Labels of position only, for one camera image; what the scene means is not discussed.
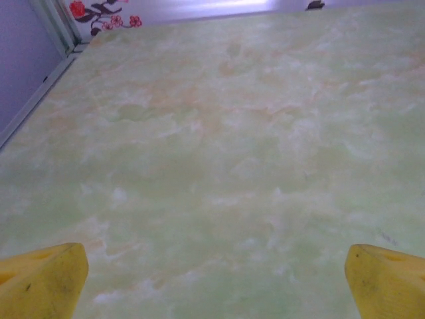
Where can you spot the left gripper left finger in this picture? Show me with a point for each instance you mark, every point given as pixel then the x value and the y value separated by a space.
pixel 40 285

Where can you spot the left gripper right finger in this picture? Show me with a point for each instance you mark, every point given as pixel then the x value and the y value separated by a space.
pixel 388 285

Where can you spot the aluminium table side rail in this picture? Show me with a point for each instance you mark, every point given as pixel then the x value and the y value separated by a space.
pixel 40 89

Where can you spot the aluminium frame corner post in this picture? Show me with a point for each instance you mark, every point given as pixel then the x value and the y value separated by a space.
pixel 58 26

